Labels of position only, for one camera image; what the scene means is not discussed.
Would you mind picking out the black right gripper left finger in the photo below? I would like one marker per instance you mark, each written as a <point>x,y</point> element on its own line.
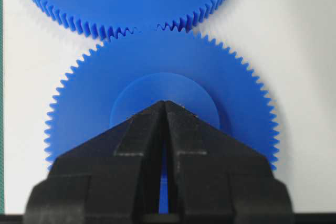
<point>112,178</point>

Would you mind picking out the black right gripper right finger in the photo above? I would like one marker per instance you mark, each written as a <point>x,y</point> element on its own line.
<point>214,178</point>

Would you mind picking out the small blue gear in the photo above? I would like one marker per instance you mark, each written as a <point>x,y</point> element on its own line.
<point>126,76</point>

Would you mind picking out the white rectangular board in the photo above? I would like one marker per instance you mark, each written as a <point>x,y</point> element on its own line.
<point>290,45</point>

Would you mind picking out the green table cloth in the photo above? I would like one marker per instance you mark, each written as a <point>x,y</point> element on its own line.
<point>2,114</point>

